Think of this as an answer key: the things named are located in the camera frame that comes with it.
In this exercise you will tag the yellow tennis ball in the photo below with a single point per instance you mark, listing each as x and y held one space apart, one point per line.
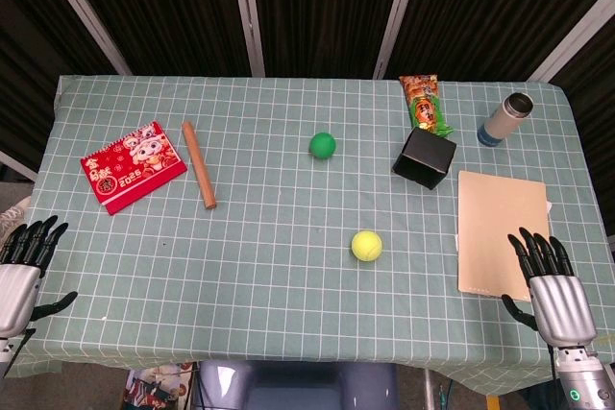
366 246

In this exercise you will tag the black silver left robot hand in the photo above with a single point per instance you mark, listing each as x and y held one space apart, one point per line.
17 285

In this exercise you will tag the black open box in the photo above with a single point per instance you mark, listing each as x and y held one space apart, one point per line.
425 158

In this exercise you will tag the wooden rod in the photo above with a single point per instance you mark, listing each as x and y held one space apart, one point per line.
198 165

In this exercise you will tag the colourful printed snack packet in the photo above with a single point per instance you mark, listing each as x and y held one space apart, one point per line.
158 388

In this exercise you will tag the white frame bar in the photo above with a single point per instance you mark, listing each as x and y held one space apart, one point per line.
399 11
572 40
250 11
81 11
17 165

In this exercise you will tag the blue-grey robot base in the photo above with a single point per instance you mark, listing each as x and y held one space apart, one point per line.
298 386

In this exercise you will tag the red desk calendar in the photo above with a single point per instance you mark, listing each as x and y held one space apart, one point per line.
134 167

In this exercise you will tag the silver blue thermos bottle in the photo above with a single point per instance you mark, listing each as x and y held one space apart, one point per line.
504 119

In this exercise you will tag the orange green snack packet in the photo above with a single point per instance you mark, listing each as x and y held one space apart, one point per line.
425 105

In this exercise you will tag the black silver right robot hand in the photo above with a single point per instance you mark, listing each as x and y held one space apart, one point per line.
562 302

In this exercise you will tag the metal table leg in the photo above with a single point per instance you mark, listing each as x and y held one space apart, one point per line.
430 391

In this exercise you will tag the green ball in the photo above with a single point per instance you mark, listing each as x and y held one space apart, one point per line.
322 146

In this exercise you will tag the beige folder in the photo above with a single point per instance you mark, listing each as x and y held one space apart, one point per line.
502 232

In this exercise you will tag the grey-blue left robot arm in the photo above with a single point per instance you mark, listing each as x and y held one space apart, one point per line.
9 350

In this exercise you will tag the green checked tablecloth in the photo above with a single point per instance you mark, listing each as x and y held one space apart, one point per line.
269 261

